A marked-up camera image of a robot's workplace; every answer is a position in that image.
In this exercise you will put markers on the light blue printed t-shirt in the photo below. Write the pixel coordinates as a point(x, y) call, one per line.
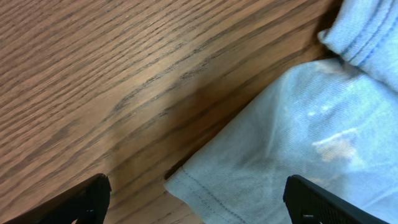
point(332, 121)

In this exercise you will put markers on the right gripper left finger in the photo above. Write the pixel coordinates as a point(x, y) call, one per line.
point(85, 203)

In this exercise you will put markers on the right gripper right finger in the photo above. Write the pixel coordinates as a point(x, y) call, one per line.
point(308, 203)

